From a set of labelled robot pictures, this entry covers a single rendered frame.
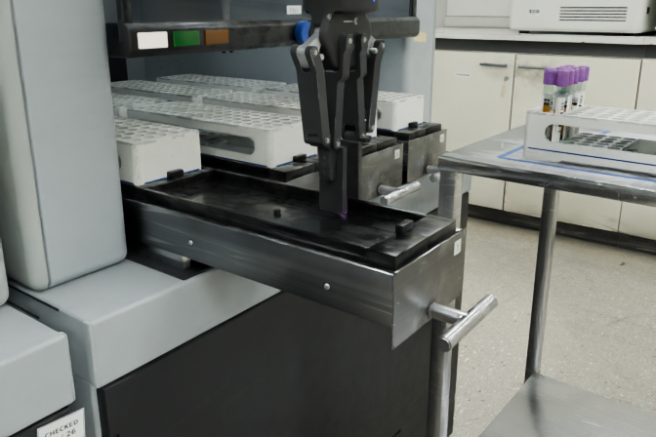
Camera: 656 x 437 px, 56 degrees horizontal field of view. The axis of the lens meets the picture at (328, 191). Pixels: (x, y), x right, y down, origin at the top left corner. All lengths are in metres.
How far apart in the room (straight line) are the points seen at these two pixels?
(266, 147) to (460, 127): 2.34
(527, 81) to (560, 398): 1.83
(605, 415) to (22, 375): 1.04
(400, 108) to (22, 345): 0.68
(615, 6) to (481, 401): 1.70
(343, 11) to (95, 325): 0.37
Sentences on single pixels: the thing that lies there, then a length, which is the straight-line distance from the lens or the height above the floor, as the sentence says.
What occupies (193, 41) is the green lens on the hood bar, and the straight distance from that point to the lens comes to 0.72.
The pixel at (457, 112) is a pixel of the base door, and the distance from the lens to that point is 3.08.
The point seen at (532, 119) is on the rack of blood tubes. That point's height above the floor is 0.87.
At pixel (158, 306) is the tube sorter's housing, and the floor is 0.72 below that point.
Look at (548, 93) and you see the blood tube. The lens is 0.86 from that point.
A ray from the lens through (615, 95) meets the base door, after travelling 2.84.
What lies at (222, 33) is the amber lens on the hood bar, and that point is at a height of 0.98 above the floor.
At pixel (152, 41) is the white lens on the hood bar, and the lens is 0.69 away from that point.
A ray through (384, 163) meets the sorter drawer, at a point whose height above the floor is 0.79.
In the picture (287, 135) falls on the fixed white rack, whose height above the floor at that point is 0.85.
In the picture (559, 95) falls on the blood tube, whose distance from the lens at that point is 0.85.
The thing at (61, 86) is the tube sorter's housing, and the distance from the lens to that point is 0.66.
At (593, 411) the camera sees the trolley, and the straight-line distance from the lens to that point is 1.34.
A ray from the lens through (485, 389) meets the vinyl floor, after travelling 1.85.
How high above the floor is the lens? 1.01
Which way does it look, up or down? 16 degrees down
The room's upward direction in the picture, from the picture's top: straight up
